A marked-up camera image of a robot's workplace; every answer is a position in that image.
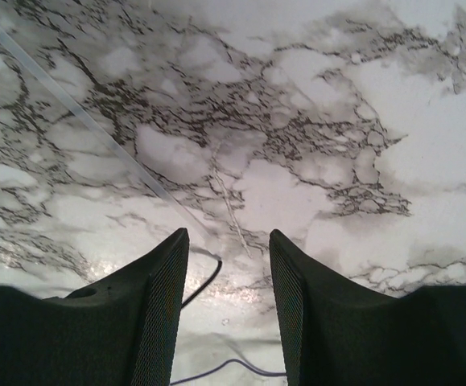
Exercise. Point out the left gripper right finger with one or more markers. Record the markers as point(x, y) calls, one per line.
point(337, 332)

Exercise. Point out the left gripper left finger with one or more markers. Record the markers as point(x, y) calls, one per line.
point(119, 330)

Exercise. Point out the translucent white zip tie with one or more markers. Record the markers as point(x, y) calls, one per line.
point(77, 110)

